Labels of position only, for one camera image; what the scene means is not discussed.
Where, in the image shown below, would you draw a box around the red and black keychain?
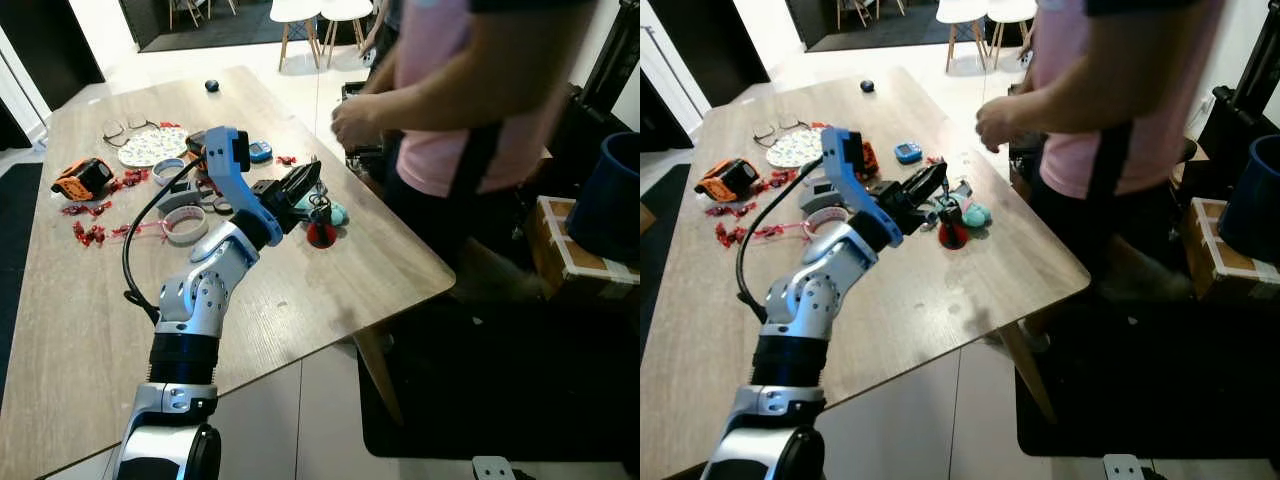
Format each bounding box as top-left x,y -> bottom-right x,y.
937,205 -> 970,251
305,196 -> 339,250

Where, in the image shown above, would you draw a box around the pink-shirted person's hand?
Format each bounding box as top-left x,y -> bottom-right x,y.
332,95 -> 392,152
975,97 -> 1034,154

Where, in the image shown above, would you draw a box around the grey tape dispenser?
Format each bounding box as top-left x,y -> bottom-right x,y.
799,180 -> 851,217
155,179 -> 227,217

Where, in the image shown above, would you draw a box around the large white tape roll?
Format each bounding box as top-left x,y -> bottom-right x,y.
804,205 -> 852,239
162,204 -> 210,247

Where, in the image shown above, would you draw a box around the wooden table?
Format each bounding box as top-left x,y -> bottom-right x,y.
0,65 -> 457,480
640,67 -> 1091,480

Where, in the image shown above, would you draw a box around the white patterned round pouch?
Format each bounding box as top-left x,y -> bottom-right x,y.
117,126 -> 191,169
765,127 -> 827,170

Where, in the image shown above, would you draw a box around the dark grey carpet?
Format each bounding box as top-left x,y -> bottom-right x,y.
119,0 -> 292,54
784,0 -> 952,52

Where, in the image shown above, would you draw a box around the black-rimmed glasses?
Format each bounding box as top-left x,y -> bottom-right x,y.
102,118 -> 161,150
752,119 -> 807,150

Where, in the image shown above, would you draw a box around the large orange black tape measure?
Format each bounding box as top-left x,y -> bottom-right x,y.
695,157 -> 762,202
52,157 -> 117,202

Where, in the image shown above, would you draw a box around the white chair with wooden legs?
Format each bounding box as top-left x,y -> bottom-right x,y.
936,0 -> 992,74
985,0 -> 1042,72
318,0 -> 377,70
269,0 -> 324,72

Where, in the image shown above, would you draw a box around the person in pink shirt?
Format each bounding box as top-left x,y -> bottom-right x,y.
975,0 -> 1231,303
332,0 -> 607,306

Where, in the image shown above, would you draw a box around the dark blue rug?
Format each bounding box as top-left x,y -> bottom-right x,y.
640,160 -> 693,306
0,161 -> 44,387

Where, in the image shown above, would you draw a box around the cardboard box with white tape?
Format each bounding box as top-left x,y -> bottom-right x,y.
1179,197 -> 1280,304
524,195 -> 641,302

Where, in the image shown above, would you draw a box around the dark blue bucket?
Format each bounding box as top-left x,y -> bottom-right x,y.
1217,134 -> 1280,264
566,130 -> 641,264

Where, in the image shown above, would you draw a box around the black stand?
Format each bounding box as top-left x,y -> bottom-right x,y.
1194,84 -> 1280,183
569,0 -> 641,137

